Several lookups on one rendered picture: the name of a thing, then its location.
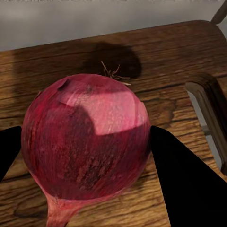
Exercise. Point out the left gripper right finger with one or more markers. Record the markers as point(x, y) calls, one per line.
point(195, 196)

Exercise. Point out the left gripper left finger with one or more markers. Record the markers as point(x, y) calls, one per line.
point(10, 146)

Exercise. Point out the cutting board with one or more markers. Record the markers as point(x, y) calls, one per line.
point(158, 62)

